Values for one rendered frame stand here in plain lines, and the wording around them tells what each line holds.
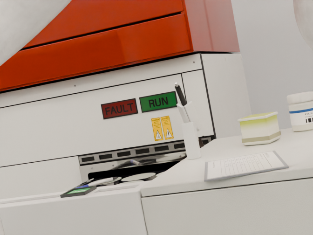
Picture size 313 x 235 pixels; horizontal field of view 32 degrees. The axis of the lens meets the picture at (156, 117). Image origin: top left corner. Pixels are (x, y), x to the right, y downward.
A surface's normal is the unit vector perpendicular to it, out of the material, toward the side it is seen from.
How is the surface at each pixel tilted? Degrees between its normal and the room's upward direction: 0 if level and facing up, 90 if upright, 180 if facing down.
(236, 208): 90
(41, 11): 130
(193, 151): 90
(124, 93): 90
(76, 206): 90
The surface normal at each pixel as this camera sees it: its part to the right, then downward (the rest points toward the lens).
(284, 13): -0.32, 0.11
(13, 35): 0.63, 0.40
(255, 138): -0.55, 0.15
